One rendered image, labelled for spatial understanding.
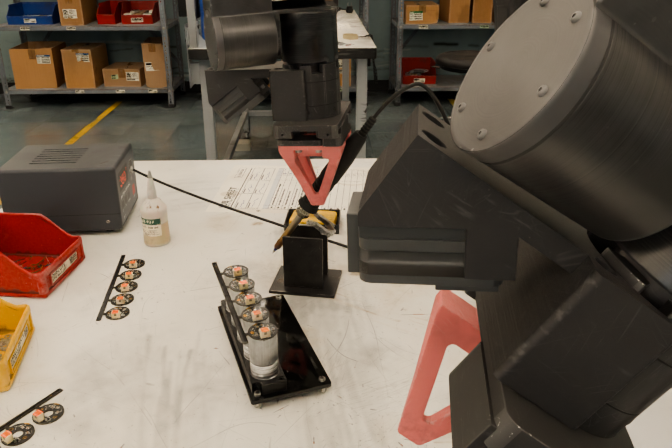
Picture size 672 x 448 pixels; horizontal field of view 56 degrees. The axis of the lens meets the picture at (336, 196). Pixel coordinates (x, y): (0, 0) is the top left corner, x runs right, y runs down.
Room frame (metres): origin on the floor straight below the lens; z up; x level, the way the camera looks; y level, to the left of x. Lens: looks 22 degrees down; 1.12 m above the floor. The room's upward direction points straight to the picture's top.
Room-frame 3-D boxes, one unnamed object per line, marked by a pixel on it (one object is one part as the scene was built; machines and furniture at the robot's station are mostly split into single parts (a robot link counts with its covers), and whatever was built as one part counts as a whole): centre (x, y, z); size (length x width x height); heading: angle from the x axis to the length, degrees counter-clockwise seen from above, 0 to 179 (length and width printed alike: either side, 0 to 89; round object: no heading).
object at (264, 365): (0.46, 0.06, 0.79); 0.02 x 0.02 x 0.05
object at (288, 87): (0.65, 0.08, 0.97); 0.11 x 0.07 x 0.06; 81
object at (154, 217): (0.76, 0.24, 0.80); 0.03 x 0.03 x 0.10
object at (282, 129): (0.65, 0.02, 0.97); 0.10 x 0.07 x 0.07; 171
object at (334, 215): (0.81, 0.03, 0.76); 0.07 x 0.05 x 0.02; 87
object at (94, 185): (0.83, 0.37, 0.80); 0.15 x 0.12 x 0.10; 95
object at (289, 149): (0.65, 0.02, 0.90); 0.07 x 0.07 x 0.09; 81
